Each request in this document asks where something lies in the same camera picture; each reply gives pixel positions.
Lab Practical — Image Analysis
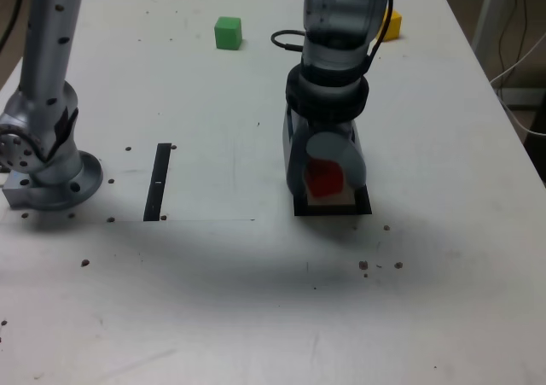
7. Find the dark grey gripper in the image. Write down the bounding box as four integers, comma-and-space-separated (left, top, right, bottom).
282, 102, 368, 197

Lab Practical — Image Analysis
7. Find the red cube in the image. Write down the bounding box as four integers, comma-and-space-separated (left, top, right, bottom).
303, 156, 346, 199

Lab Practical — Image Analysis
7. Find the green cube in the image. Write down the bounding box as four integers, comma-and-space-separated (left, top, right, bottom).
213, 16, 243, 50

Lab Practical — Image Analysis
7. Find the yellow cube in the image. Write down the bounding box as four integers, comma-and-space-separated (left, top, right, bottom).
380, 9, 404, 43

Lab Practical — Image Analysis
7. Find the black tape square outline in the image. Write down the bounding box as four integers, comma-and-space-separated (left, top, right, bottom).
293, 186, 373, 217

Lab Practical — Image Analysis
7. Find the black tape strip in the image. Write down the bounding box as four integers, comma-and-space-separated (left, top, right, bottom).
142, 143, 172, 223

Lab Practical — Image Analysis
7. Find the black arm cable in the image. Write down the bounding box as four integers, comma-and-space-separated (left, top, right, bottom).
0, 0, 394, 64

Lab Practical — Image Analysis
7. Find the white background cable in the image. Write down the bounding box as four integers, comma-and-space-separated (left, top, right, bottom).
489, 30, 546, 137

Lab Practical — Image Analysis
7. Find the black background cable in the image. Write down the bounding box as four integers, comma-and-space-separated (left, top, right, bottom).
497, 0, 532, 77

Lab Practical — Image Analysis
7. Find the white metal post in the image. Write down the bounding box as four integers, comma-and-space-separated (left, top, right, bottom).
471, 0, 503, 61

